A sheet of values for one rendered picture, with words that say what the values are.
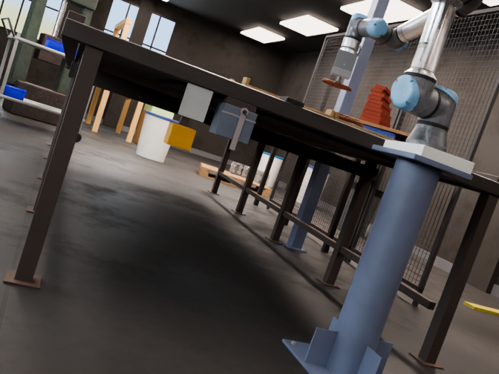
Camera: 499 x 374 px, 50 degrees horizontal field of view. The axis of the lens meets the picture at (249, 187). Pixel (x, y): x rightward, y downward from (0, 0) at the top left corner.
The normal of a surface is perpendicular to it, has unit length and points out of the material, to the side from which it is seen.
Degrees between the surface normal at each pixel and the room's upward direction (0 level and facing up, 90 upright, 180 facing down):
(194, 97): 90
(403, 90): 98
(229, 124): 90
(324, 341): 90
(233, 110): 90
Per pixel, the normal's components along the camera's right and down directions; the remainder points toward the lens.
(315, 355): 0.32, 0.19
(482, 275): -0.89, -0.27
